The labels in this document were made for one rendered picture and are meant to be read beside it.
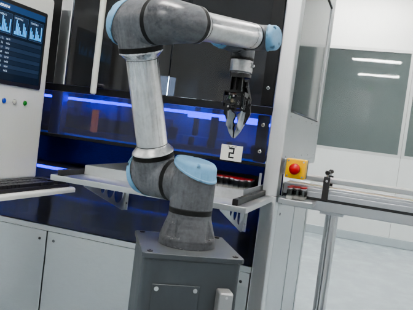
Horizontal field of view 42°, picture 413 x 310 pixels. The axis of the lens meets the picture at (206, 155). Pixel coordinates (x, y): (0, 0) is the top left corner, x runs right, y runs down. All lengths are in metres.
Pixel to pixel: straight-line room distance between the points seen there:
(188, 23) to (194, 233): 0.52
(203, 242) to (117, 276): 0.95
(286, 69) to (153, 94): 0.74
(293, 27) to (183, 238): 0.99
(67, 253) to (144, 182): 0.99
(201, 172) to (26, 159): 1.08
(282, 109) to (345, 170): 4.62
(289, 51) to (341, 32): 4.71
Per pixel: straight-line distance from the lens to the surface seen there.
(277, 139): 2.04
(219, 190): 1.82
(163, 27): 1.33
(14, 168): 2.28
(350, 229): 6.68
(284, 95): 2.04
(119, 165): 2.26
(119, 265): 2.30
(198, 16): 1.36
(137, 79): 1.43
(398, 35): 6.73
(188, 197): 1.40
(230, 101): 1.77
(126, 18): 1.40
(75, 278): 2.42
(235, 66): 1.78
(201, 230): 1.41
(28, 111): 2.30
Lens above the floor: 1.11
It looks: 3 degrees down
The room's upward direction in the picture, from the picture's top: 7 degrees clockwise
